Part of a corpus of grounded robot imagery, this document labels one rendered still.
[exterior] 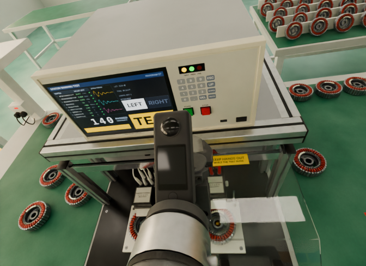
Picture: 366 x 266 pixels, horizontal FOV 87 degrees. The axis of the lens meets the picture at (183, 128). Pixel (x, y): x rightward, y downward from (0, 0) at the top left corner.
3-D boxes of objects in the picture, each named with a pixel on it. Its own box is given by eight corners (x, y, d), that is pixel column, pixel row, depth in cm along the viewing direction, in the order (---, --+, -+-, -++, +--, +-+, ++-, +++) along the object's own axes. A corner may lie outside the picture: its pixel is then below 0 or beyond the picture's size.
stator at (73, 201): (81, 179, 89) (77, 175, 87) (99, 186, 85) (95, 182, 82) (63, 201, 83) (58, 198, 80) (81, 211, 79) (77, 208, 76)
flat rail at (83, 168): (285, 159, 50) (287, 152, 48) (69, 173, 59) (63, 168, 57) (284, 155, 51) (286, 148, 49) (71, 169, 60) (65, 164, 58)
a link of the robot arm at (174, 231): (115, 248, 16) (215, 248, 15) (134, 205, 20) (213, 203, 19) (137, 300, 19) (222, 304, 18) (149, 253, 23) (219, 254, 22)
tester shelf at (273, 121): (303, 143, 46) (309, 130, 42) (49, 162, 56) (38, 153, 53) (260, 51, 75) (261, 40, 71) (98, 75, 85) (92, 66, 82)
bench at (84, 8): (144, 54, 328) (127, 4, 273) (36, 71, 360) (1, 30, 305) (151, 32, 388) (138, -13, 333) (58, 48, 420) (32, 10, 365)
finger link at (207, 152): (186, 149, 35) (181, 180, 27) (185, 140, 35) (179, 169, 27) (212, 147, 35) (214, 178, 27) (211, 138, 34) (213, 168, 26)
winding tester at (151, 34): (254, 126, 46) (267, 40, 31) (86, 141, 52) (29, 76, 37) (232, 47, 72) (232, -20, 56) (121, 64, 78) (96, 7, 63)
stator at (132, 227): (161, 245, 63) (158, 242, 60) (128, 245, 64) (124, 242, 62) (164, 209, 70) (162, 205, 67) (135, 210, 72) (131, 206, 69)
